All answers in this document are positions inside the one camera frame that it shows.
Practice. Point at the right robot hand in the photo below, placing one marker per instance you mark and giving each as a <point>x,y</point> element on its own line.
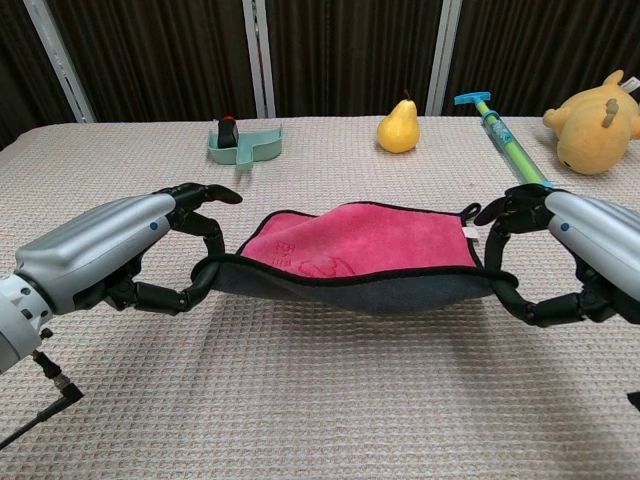
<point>600,240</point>

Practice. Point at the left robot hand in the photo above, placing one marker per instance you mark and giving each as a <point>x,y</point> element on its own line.
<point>90,250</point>

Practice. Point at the pink and black cloth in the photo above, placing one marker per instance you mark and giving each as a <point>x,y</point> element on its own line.
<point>375,240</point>

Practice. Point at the yellow plush toy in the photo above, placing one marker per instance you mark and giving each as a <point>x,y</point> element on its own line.
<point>590,135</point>

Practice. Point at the green and blue water pump toy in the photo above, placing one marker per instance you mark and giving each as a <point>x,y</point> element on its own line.
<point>515,155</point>

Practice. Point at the teal plastic tray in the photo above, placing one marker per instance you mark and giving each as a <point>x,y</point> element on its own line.
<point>265,147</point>

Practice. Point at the dark pleated curtain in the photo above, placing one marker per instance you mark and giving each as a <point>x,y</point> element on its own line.
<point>165,50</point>

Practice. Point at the yellow pear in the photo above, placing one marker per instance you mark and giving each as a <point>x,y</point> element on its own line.
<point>397,130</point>

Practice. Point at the beige woven tablecloth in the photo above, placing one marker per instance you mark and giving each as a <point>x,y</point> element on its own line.
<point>300,400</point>

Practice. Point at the white metal frame post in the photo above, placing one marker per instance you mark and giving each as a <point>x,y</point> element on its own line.
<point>259,60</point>
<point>60,60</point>
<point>442,60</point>

